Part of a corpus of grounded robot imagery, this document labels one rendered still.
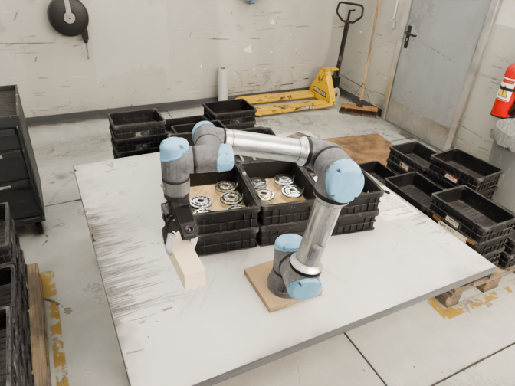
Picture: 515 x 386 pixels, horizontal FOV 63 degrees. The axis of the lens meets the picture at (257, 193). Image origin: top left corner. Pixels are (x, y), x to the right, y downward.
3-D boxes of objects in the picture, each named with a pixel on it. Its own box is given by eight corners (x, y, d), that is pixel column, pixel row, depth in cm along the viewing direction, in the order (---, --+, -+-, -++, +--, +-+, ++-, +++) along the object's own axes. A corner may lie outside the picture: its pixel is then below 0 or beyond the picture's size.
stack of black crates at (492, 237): (493, 276, 268) (520, 217, 244) (459, 289, 256) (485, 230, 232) (444, 239, 298) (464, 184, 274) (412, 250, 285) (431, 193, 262)
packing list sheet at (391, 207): (421, 213, 223) (421, 212, 223) (388, 223, 213) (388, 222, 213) (380, 183, 247) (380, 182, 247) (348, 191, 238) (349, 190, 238)
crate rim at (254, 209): (261, 211, 179) (261, 207, 178) (190, 220, 171) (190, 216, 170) (237, 167, 211) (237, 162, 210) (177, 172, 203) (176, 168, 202)
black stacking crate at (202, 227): (259, 230, 184) (260, 207, 178) (191, 239, 176) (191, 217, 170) (236, 184, 216) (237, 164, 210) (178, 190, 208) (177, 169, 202)
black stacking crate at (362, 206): (380, 213, 201) (385, 192, 195) (323, 220, 193) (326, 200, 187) (342, 172, 233) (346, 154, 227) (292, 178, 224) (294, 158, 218)
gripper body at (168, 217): (185, 214, 130) (184, 180, 124) (195, 230, 124) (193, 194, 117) (161, 219, 127) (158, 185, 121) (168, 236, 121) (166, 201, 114)
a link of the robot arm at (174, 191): (193, 181, 115) (163, 188, 111) (194, 196, 117) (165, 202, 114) (185, 169, 120) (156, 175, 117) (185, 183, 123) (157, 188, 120)
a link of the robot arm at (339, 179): (304, 276, 160) (352, 147, 133) (318, 305, 148) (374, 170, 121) (274, 276, 156) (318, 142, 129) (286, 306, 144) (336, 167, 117)
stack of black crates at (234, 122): (241, 142, 411) (243, 98, 387) (254, 155, 389) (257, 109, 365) (202, 148, 395) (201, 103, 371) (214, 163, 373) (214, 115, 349)
